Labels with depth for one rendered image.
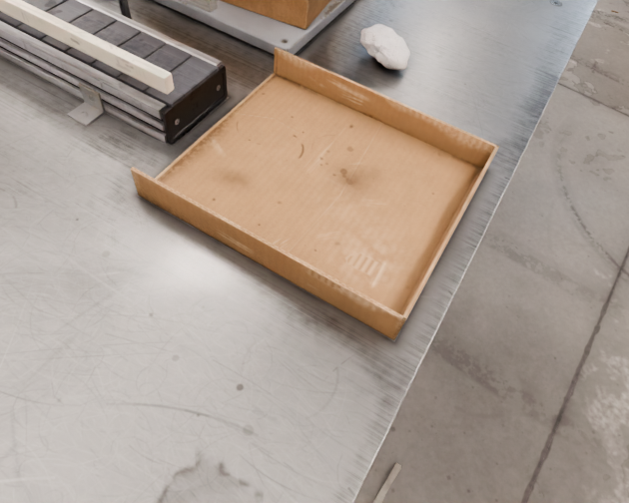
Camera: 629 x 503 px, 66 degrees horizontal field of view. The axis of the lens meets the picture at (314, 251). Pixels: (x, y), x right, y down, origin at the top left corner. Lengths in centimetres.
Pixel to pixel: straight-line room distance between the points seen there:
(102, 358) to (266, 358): 14
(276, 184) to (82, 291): 22
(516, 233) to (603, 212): 37
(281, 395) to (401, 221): 22
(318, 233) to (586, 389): 118
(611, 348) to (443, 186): 117
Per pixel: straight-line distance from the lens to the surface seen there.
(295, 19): 74
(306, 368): 43
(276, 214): 51
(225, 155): 56
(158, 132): 59
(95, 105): 65
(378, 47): 72
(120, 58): 57
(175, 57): 63
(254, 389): 42
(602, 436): 154
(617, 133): 237
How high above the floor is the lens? 123
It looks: 55 degrees down
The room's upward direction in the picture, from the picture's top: 10 degrees clockwise
